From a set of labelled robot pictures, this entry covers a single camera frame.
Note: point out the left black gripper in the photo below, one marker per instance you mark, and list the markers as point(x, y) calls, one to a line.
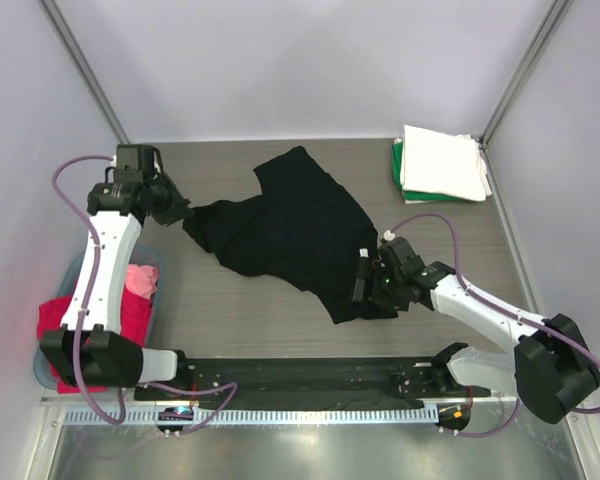
point(179, 208)

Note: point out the aluminium rail bracket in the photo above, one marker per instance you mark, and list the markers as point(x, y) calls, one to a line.
point(492, 395)

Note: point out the black t-shirt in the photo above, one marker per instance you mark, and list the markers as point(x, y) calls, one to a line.
point(303, 228)

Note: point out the right aluminium frame post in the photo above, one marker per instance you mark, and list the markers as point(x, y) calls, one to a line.
point(534, 51)

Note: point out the left aluminium frame post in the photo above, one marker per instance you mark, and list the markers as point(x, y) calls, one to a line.
point(81, 64)

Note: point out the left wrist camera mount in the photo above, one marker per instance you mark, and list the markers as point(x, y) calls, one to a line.
point(139, 159)

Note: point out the red t-shirt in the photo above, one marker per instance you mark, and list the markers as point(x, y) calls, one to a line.
point(136, 314)

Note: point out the pink t-shirt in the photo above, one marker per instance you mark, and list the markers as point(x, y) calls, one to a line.
point(142, 280)

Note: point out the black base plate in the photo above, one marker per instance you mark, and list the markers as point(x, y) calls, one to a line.
point(287, 383)

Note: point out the aluminium frame post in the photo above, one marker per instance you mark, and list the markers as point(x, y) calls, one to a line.
point(81, 64)
point(534, 51)

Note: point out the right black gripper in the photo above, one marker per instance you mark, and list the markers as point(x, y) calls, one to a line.
point(387, 302)

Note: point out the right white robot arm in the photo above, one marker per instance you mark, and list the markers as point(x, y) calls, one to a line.
point(545, 363)

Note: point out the slotted cable duct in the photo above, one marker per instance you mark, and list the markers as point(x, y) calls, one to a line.
point(153, 415)

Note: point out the folded green t-shirt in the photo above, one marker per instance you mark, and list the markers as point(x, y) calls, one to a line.
point(398, 169)

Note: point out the blue plastic basket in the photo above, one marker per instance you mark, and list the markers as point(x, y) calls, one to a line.
point(139, 256)

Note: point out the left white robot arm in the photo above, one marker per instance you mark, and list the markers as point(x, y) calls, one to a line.
point(88, 348)

